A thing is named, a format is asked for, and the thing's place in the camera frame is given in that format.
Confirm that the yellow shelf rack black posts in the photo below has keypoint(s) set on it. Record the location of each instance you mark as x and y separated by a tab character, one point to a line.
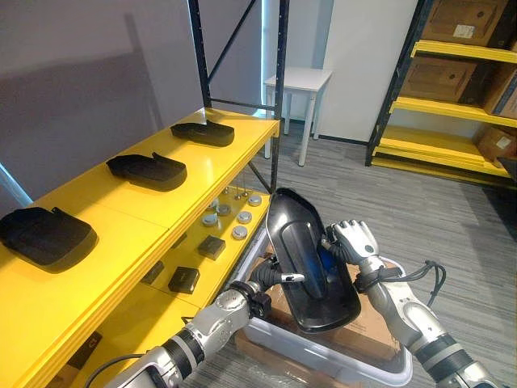
121	226

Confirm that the glossy black plastic housing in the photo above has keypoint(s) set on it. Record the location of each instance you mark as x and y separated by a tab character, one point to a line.
301	250

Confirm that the yellow storage rack with boxes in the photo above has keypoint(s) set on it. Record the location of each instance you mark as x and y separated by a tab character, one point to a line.
436	151

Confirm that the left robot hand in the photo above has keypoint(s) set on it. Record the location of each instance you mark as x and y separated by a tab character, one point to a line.
268	277

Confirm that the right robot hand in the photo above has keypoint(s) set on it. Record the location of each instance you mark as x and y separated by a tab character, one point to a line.
359	242

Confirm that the round silver metal disc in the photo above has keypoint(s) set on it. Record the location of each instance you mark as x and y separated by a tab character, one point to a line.
210	220
254	200
223	209
245	217
239	232

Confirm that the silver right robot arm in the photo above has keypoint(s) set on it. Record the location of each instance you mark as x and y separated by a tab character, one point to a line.
416	319

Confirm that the white square table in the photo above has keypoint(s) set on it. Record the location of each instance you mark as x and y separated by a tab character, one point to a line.
299	78

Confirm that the brown cardboard box white label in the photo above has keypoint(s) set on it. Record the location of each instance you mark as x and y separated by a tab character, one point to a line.
497	143

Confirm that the white plastic bin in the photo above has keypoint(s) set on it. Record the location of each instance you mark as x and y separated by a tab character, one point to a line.
323	355

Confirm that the small black square box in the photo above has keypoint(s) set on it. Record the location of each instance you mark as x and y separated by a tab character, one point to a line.
183	279
211	247

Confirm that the brown cardboard box blue label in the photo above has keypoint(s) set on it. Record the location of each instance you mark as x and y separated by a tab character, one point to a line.
503	95

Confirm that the matte black plastic housing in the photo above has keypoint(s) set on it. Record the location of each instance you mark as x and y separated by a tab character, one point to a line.
149	171
44	238
204	132

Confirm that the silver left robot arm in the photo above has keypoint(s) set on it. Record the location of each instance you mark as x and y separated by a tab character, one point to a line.
210	327

